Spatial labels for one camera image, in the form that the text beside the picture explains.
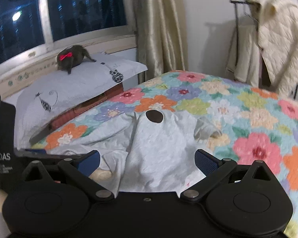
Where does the black metal clothes rack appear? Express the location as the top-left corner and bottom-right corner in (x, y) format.
(230, 0), (298, 97)

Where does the white quilted jacket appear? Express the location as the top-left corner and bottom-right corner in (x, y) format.
(246, 0), (298, 97)

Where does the dark plush toy red bow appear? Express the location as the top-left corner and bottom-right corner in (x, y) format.
(57, 45), (97, 75)

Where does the floral patchwork quilt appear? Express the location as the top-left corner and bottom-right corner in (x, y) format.
(30, 71), (298, 238)

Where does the window with white frame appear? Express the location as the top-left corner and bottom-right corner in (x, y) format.
(0, 0), (137, 70)

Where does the white cat print pillow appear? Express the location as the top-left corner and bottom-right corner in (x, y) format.
(16, 52), (148, 149)

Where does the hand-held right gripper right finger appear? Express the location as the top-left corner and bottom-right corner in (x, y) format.
(180, 149), (274, 201)

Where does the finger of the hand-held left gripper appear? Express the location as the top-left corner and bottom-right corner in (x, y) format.
(15, 148), (90, 164)

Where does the cream painted headboard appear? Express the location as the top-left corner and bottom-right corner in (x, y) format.
(0, 33), (138, 95)

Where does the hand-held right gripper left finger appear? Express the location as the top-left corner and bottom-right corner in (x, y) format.
(22, 150), (115, 202)

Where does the cream satin curtain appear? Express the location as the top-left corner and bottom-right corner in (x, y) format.
(122, 0), (189, 76)

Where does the beige hanging garment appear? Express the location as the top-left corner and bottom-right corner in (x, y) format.
(226, 17), (261, 87)

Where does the light grey garment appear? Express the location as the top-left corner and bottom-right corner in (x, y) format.
(50, 110), (223, 194)

